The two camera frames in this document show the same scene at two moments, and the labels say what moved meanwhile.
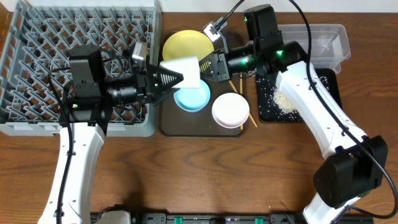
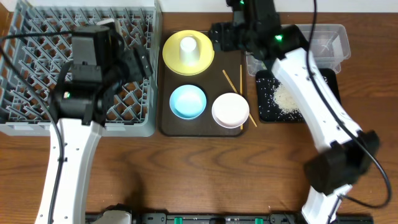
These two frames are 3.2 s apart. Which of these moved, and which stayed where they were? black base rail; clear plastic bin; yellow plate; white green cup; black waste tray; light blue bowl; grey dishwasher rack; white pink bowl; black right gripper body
Moved: black right gripper body; light blue bowl; white green cup
Stayed: clear plastic bin; grey dishwasher rack; white pink bowl; black waste tray; yellow plate; black base rail
